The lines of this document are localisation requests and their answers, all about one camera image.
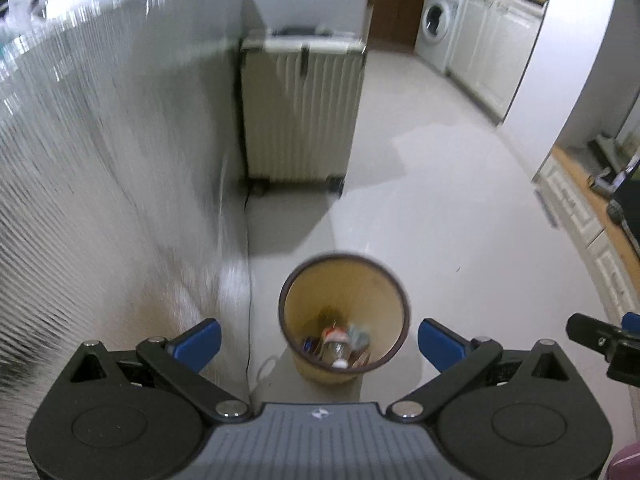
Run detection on crushed bottle with red label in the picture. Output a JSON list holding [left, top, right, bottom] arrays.
[[320, 327, 353, 368]]

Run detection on yellow plastic bucket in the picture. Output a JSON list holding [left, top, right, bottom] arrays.
[[278, 253, 411, 386]]

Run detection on brown wooden door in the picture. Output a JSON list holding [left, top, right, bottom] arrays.
[[367, 0, 431, 53]]

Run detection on black floor cable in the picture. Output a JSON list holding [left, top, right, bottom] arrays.
[[242, 180, 254, 401]]

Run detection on black bag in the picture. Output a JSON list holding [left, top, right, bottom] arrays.
[[610, 155, 640, 261]]

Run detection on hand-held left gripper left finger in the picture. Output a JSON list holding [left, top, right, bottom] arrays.
[[47, 317, 251, 422]]

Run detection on white bench cabinet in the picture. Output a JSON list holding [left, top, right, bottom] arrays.
[[532, 145, 640, 356]]

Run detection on white washing machine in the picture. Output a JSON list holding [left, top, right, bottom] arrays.
[[414, 0, 466, 76]]

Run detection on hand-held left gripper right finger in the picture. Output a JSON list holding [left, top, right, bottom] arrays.
[[389, 317, 593, 423]]

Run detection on pink garment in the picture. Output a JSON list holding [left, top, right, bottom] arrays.
[[606, 444, 640, 480]]

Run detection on teal plastic bag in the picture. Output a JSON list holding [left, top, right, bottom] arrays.
[[350, 325, 373, 352]]

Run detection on white ribbed suitcase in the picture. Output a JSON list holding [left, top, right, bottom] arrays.
[[239, 25, 367, 198]]

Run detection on white kitchen cabinets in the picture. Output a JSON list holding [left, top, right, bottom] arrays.
[[447, 0, 548, 126]]

